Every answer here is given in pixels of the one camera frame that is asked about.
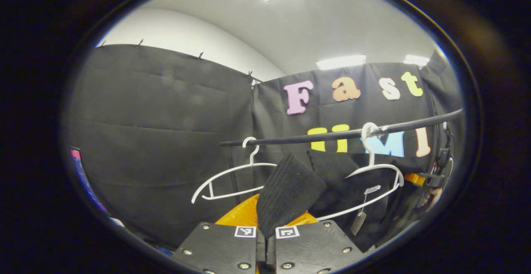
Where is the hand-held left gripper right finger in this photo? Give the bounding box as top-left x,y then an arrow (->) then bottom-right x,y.
276,211 -> 364,274

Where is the black backdrop cloth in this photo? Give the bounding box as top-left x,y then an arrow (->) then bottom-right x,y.
62,44 -> 462,250

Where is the black jacket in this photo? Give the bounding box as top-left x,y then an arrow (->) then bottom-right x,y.
256,150 -> 417,253

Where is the black garment rack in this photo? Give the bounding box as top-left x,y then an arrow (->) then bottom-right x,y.
219,109 -> 463,192

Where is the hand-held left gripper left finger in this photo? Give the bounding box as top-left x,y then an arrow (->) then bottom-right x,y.
172,194 -> 259,274

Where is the white empty clothes hanger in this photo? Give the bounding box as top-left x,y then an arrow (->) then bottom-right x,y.
191,137 -> 277,204

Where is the white clothes hanger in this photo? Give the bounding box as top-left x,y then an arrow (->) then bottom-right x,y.
191,137 -> 277,204
315,122 -> 405,222

